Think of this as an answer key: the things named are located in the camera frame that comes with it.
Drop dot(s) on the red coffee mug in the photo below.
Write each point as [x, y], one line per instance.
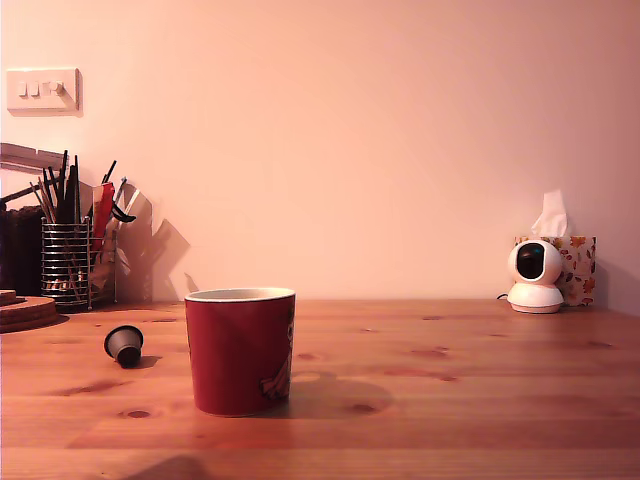
[237, 350]

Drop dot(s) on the grey coffee capsule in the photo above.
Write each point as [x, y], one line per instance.
[122, 345]

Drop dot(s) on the crumpled white paper packet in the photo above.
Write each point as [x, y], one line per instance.
[109, 272]

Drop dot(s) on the red and white packet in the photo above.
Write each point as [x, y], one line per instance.
[102, 210]

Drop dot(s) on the black chopstick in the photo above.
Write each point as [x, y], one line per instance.
[55, 195]
[109, 171]
[77, 195]
[65, 190]
[48, 195]

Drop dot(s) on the white tissue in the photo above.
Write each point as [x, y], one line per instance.
[550, 215]

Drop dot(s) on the leaf print tissue box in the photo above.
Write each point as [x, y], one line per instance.
[581, 270]

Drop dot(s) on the brown wooden chopstick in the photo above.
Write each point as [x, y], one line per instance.
[41, 202]

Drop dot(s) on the round cork trivet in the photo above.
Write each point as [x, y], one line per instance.
[35, 316]
[25, 327]
[30, 302]

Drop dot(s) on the dark wooden scoop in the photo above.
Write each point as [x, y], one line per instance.
[20, 195]

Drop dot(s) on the square cork coaster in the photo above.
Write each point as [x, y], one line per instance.
[12, 301]
[6, 294]

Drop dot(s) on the small white round camera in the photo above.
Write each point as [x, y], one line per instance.
[534, 297]

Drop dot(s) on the white wall switch plate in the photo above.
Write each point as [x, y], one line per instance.
[45, 90]

